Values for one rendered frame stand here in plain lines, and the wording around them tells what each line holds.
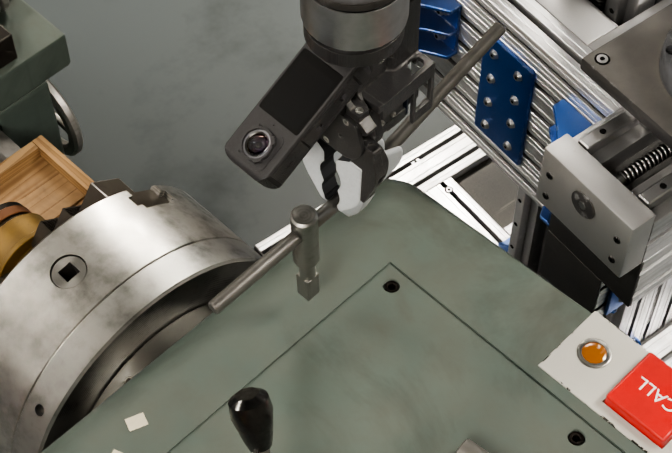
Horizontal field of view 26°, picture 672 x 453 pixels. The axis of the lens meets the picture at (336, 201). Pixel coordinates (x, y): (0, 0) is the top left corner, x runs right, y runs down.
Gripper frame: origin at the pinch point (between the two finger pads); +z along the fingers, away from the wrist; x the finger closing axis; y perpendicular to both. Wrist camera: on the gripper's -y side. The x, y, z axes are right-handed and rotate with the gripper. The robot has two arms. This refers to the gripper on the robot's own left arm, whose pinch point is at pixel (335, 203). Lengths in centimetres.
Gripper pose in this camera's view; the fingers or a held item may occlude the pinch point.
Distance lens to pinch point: 116.5
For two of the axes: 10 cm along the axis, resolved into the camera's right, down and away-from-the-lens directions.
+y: 6.9, -5.9, 4.2
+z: 0.1, 5.9, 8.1
